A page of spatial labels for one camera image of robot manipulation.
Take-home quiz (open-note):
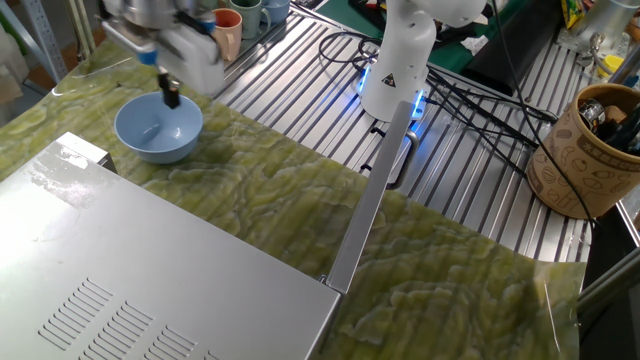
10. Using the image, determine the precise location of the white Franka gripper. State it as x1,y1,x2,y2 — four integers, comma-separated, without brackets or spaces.
99,0,227,111

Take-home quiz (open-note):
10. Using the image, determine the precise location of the light blue bowl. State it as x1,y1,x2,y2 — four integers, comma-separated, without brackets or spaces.
114,91,205,165

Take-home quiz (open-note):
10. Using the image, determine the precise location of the silver microwave oven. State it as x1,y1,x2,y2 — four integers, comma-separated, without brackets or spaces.
0,99,422,360

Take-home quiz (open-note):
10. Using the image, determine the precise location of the orange cup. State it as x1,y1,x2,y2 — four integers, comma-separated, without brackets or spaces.
212,7,244,62

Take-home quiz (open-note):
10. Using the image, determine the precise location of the beige pipe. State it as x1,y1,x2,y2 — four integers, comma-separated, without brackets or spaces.
66,0,97,62

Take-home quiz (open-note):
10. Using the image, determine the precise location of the green mug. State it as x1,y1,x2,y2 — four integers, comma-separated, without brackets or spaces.
228,0,273,40

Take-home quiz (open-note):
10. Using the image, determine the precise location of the light blue cup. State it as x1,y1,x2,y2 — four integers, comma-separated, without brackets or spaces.
262,0,293,25

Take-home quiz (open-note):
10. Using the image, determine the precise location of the grey metal shelf rack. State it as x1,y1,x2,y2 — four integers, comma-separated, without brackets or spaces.
0,0,70,85

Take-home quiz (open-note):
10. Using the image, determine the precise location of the green cloth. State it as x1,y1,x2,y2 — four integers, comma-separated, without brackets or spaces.
314,0,531,76

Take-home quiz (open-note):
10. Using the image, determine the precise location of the white paper scrap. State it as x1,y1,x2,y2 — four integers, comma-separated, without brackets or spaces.
459,34,490,57

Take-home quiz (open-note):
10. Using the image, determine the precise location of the green marble pattern mat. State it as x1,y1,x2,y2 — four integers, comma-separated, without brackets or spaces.
0,32,587,360

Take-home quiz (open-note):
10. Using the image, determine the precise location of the long black box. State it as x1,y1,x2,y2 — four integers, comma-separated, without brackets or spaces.
459,0,566,97

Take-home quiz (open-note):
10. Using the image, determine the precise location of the yellow snack packet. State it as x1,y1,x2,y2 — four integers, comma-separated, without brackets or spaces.
559,0,587,30

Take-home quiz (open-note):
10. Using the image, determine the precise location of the brown printed cardboard tub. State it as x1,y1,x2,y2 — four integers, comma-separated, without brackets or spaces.
525,82,640,221

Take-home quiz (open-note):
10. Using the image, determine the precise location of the silver tape roll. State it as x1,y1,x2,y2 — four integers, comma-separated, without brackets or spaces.
578,97,607,133

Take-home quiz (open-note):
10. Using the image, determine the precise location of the yellow plastic piece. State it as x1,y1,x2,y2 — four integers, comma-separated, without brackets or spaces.
597,53,626,80

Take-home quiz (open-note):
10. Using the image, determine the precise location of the silver camera with blue end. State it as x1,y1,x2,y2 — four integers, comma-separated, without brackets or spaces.
101,18,160,67

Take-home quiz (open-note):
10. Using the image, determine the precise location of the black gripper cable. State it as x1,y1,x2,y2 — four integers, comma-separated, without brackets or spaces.
174,9,219,37

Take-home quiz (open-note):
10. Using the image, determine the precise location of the black coiled cable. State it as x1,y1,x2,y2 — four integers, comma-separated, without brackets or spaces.
318,31,384,74

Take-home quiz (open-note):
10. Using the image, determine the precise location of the black base cable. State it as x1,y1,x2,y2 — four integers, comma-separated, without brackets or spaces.
424,64,559,125
427,74,541,176

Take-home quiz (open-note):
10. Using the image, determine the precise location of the long thin black cable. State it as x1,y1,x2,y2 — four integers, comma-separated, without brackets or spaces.
492,0,599,229

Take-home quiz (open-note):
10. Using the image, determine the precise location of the black handled tool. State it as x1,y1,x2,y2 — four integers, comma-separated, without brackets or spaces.
594,104,640,155

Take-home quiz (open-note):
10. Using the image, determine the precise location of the aluminium frame post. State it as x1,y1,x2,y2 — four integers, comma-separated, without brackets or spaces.
576,244,640,326

